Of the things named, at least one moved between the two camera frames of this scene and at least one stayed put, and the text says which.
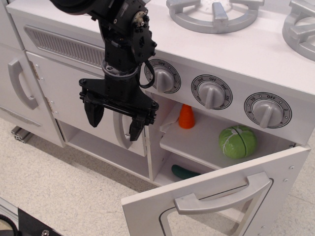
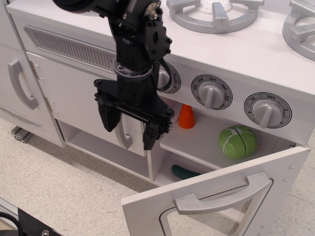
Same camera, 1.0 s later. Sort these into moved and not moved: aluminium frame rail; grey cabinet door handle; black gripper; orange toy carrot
Moved: black gripper
Not moved: orange toy carrot; grey cabinet door handle; aluminium frame rail
